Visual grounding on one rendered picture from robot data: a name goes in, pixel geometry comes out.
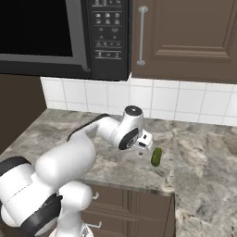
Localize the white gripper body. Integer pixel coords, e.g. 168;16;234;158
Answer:
135;129;155;155

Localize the green cucumber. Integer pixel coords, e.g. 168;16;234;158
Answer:
150;146;164;168

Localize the brown base cupboard door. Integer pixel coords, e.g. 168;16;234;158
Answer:
127;188;176;237

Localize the black microwave door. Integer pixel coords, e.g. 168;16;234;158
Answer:
0;0;93;78

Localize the small brown drawer front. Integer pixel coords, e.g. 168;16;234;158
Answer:
91;182;128;215

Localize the large brown drawer front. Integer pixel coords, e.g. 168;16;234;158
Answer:
81;210;128;237

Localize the black microwave oven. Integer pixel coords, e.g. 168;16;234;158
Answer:
0;0;134;82

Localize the dark brown tall cabinet side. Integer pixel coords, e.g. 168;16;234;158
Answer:
0;73;48;156

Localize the silver cupboard door handle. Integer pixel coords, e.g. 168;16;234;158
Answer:
136;5;149;67

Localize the brown wall cupboard door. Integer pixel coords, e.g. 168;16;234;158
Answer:
131;0;237;84

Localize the grey microwave door handle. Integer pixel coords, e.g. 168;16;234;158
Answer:
65;0;93;73

